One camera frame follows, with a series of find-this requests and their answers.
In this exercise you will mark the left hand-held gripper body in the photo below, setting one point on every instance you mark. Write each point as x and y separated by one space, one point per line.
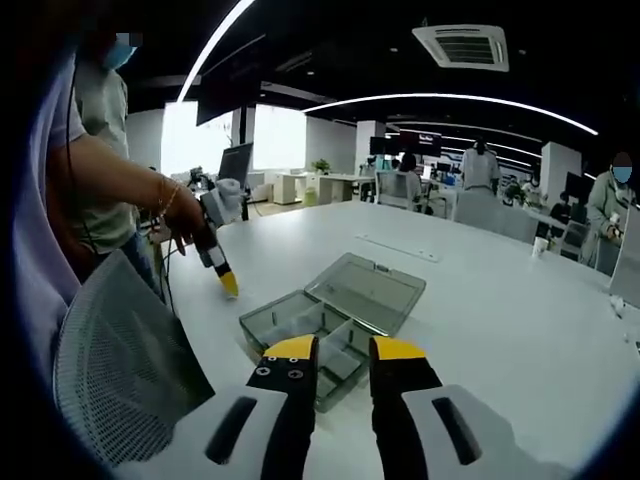
222 205

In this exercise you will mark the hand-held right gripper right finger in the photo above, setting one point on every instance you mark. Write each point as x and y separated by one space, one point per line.
400 400

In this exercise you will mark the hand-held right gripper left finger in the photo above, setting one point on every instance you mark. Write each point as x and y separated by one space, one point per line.
285 400

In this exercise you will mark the grey transparent guide fixture box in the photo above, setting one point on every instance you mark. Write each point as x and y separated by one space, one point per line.
370 295

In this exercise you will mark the person's left hand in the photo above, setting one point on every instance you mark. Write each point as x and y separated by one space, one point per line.
185 215

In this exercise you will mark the desk monitor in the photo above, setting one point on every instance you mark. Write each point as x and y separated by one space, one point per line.
236 162

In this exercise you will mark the green waste bin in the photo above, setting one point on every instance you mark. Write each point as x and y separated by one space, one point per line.
310 197

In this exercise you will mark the potted green plant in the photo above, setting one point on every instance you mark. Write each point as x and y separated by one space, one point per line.
320 166

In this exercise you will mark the black hanging screen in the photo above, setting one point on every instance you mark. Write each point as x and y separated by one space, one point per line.
225 95

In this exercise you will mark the grey mesh office chair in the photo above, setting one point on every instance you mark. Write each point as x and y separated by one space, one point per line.
125 350

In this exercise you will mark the white office chair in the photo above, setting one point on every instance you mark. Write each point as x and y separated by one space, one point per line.
389 189

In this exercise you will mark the white paper cup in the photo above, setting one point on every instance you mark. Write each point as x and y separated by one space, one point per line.
540 247

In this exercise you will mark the hanging dark display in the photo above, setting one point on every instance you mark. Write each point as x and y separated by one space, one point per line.
425 143

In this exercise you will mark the small white object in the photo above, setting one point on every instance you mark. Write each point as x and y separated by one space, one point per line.
618 303

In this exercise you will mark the grey chair back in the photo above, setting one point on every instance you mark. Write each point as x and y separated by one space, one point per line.
629 270

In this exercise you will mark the ceiling air vent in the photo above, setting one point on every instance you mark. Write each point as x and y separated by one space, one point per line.
462 46

